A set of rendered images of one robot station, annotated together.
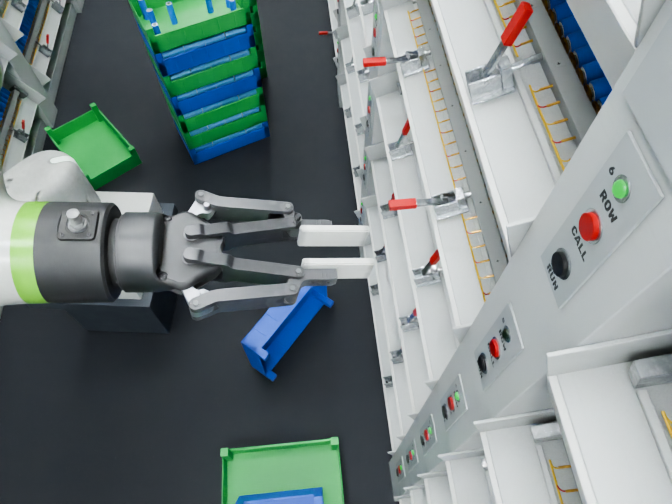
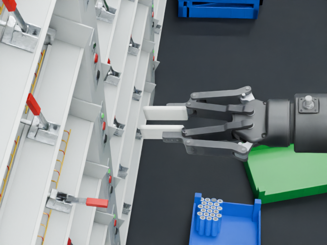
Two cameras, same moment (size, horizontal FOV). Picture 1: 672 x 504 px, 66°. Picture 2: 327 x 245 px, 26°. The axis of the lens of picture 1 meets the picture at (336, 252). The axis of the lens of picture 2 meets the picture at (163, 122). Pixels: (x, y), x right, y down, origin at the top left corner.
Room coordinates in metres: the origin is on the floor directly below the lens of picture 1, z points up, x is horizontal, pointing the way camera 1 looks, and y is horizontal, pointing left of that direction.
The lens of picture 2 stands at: (0.92, 0.14, 1.93)
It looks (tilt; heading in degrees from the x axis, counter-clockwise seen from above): 54 degrees down; 192
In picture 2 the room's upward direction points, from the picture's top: straight up
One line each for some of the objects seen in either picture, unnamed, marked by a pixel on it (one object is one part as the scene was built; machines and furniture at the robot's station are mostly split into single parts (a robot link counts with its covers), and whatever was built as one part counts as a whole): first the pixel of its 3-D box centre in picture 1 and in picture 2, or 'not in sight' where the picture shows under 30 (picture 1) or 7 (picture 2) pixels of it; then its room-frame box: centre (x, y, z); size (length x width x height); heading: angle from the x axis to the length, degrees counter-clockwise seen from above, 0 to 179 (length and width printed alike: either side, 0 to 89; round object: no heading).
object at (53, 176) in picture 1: (54, 196); not in sight; (0.69, 0.63, 0.52); 0.16 x 0.13 x 0.19; 127
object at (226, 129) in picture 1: (216, 109); not in sight; (1.37, 0.43, 0.12); 0.30 x 0.20 x 0.08; 118
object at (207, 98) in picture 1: (207, 73); not in sight; (1.37, 0.43, 0.28); 0.30 x 0.20 x 0.08; 118
